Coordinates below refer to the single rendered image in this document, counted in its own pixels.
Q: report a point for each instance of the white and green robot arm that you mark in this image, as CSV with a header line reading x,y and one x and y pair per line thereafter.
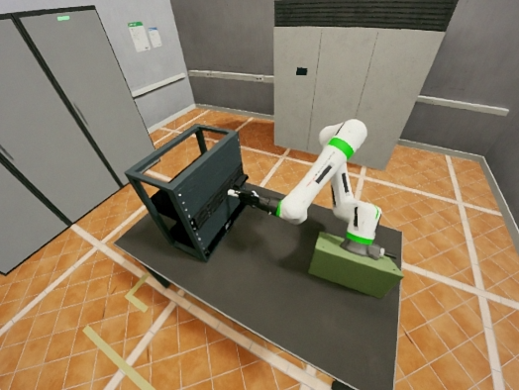
x,y
363,218

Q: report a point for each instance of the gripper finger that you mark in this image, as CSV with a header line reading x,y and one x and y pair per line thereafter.
x,y
247,201
244,194

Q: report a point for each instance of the dark grey server rack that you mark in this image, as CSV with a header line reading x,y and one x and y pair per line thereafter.
x,y
198,196

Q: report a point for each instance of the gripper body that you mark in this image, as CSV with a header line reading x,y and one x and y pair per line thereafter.
x,y
262,201

